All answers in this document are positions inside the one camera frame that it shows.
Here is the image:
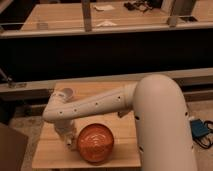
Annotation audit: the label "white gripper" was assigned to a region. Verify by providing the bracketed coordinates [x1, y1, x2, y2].
[54, 120, 77, 149]

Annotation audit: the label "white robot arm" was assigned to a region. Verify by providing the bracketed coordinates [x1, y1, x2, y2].
[43, 74, 198, 171]

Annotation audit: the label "orange ceramic bowl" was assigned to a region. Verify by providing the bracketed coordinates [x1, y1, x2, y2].
[77, 123, 114, 163]

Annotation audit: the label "brown cardboard box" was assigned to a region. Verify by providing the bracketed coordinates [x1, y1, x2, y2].
[0, 123, 28, 171]

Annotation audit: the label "white paper on workbench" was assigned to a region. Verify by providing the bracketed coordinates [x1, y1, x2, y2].
[97, 20, 117, 27]

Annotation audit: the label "white paper sheet far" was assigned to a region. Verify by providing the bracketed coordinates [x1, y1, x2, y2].
[93, 5, 115, 11]

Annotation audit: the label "blue box on floor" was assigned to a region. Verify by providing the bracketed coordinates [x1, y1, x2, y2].
[190, 119, 209, 138]

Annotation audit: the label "black tools on workbench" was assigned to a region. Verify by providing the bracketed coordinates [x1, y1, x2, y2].
[123, 0, 153, 13]

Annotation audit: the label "metal frame post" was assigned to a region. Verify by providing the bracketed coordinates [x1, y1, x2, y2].
[167, 0, 197, 27]
[81, 0, 92, 32]

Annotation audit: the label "metal frame post right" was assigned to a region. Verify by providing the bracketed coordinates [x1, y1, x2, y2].
[167, 0, 197, 27]

